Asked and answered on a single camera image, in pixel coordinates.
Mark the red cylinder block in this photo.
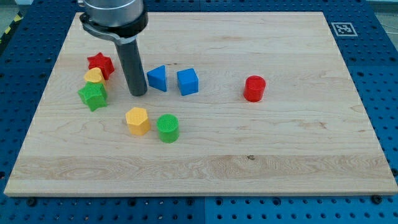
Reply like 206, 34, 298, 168
243, 75, 266, 102

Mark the yellow hexagon block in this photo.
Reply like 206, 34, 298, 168
125, 107, 150, 136

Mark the blue triangle block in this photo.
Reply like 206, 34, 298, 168
147, 65, 167, 92

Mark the black board clamp bolt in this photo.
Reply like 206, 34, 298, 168
371, 195, 383, 205

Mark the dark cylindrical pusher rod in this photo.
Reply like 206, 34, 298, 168
115, 36, 147, 96

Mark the yellow heart block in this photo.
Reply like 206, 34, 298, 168
84, 67, 106, 85

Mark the white fiducial marker tag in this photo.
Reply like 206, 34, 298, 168
331, 22, 358, 37

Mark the green star block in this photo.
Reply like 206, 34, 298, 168
78, 82, 108, 111

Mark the red star block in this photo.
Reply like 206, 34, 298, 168
87, 52, 114, 80

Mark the wooden board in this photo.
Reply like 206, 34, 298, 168
4, 12, 397, 197

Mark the blue cube block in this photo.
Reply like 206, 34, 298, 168
177, 68, 199, 96

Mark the green cylinder block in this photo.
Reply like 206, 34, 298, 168
156, 114, 179, 143

